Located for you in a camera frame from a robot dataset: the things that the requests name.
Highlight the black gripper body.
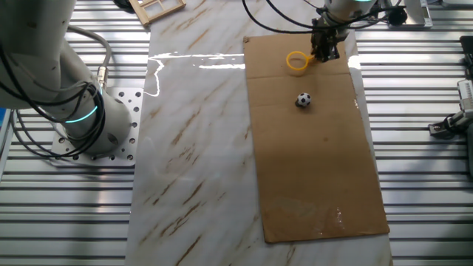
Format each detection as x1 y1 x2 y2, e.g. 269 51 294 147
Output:
309 13 351 46

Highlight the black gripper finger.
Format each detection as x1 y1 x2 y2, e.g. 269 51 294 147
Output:
321 41 341 64
310 40 327 61

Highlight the yellow bubble ring wand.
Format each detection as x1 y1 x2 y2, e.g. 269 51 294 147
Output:
285 50 316 72

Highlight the small soccer ball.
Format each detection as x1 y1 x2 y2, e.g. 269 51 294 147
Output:
296 92 313 108

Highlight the brown cardboard sheet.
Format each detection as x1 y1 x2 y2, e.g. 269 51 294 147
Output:
242 30 391 244

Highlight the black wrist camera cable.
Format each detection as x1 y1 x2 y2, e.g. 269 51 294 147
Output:
265 0 391 30

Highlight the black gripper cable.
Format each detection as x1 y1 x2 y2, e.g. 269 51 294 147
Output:
242 0 315 35

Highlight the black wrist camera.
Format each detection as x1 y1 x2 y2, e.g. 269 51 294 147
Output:
386 5 409 27

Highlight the silver ribbed camera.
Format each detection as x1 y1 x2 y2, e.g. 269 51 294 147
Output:
457 78 473 112
404 0 434 29

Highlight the black bracket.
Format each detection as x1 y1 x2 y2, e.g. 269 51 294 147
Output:
459 35 473 81

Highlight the wooden window frame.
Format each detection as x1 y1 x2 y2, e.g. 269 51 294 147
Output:
128 0 187 27

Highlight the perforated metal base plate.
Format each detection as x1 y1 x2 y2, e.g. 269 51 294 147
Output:
50 87 144 168

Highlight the grey cable with metal connector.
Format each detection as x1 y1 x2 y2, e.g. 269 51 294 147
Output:
64 24 113 92

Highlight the black cable bundle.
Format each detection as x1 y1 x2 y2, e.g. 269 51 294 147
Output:
0 44 107 160

